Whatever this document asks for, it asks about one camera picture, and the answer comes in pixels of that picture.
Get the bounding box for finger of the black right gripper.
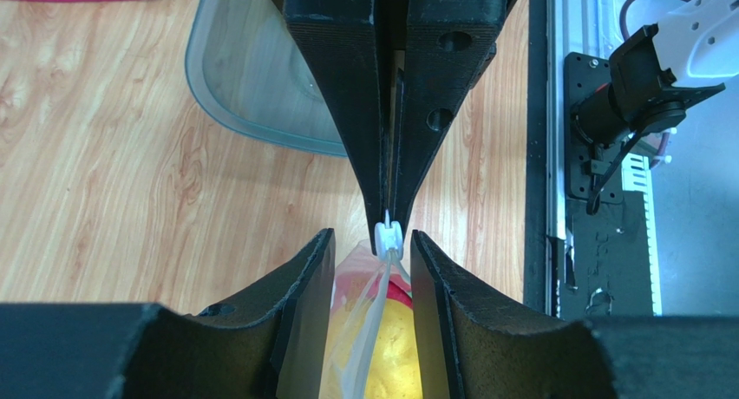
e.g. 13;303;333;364
283;0;386;235
392;0;517;232

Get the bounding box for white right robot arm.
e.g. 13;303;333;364
280;0;738;258

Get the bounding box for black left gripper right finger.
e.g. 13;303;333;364
410;231;738;398

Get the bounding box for black table front rail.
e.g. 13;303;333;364
522;0;662;322

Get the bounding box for red dragon fruit toy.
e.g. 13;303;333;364
330;259;413;313

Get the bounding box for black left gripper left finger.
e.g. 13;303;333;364
1;229;335;398

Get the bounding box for clear grey plastic tray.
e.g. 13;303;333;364
185;0;346;157

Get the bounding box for aluminium frame base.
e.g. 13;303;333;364
568;0;738;317

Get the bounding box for clear polka-dot zip bag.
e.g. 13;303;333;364
335;215;410;398

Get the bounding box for yellow potato toy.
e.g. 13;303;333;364
320;299;423;398

